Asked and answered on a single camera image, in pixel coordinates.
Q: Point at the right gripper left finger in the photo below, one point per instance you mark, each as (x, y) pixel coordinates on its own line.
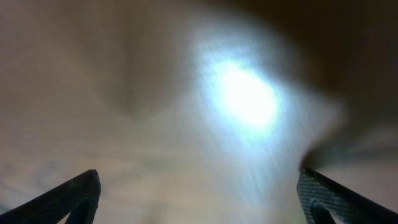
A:
(77, 199)

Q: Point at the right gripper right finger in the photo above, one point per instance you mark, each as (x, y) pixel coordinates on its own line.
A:
(322, 199)

